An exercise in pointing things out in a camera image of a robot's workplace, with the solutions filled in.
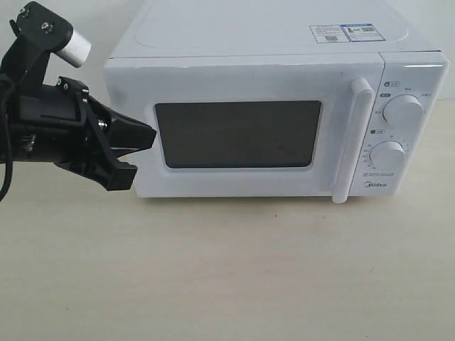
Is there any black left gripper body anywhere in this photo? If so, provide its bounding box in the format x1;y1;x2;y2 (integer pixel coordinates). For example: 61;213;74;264
14;77;117;178

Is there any white microwave door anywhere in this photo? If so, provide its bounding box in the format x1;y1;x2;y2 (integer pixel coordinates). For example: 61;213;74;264
105;53;385;203

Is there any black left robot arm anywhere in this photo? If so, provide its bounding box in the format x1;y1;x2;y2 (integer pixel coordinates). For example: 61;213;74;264
1;77;156;191

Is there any white Midea microwave body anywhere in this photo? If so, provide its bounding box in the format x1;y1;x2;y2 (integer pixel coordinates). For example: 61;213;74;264
104;1;449;202

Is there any blue white label sticker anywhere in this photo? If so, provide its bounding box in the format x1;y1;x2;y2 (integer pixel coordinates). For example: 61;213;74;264
309;23;385;43

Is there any lower white timer knob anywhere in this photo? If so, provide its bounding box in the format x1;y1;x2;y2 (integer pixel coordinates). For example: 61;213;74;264
369;141;406;171

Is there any upper white power knob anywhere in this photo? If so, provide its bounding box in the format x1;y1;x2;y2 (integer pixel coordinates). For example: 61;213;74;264
382;94;424;129

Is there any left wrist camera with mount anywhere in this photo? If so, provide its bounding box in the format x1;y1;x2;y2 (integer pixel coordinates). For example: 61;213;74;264
1;1;91;92

